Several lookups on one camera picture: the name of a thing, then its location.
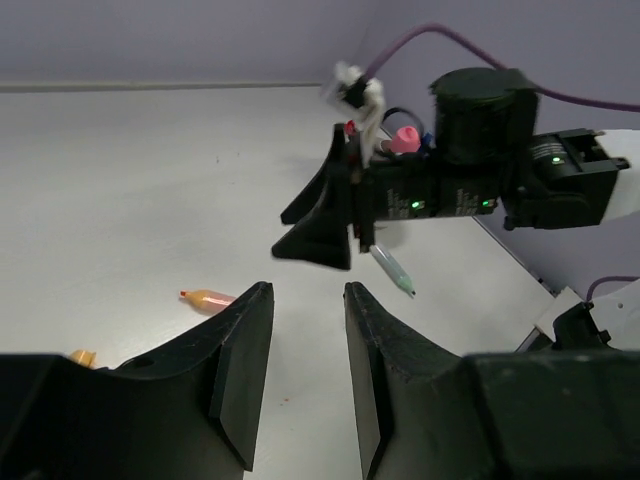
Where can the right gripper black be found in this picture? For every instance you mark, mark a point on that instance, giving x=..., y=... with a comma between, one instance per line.
x=399, y=190

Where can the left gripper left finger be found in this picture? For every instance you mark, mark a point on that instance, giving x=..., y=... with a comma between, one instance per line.
x=188, y=409

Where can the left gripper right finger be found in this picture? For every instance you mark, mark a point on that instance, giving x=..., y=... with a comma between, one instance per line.
x=423, y=412

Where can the green highlighter marker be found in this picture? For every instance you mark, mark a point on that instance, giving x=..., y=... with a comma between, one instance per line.
x=393, y=269

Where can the orange highlighter marker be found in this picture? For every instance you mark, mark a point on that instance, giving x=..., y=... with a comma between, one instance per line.
x=206, y=301

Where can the orange marker cap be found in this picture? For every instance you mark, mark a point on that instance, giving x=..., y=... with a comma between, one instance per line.
x=84, y=358

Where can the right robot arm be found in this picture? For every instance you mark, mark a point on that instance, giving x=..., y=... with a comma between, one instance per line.
x=485, y=154

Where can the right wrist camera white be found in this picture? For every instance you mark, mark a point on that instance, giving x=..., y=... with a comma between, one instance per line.
x=361, y=99

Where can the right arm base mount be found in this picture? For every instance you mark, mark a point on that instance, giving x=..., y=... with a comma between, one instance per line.
x=608, y=317

